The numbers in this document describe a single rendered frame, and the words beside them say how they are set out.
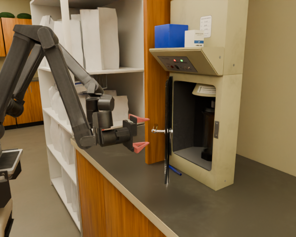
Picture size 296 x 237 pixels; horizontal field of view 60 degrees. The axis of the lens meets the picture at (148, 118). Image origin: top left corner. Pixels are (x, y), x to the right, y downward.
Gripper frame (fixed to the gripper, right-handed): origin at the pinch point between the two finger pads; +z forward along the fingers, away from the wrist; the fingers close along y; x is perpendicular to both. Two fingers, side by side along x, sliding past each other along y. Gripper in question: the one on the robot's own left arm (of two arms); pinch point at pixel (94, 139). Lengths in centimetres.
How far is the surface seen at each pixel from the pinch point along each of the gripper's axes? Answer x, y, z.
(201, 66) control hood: -41, 27, -35
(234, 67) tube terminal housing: -46, 39, -34
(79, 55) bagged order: 92, 26, -38
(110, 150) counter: 19.8, 16.7, 15.5
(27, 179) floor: 209, -12, 109
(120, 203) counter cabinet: -11.7, 6.4, 30.4
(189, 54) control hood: -39, 23, -39
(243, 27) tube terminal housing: -46, 42, -48
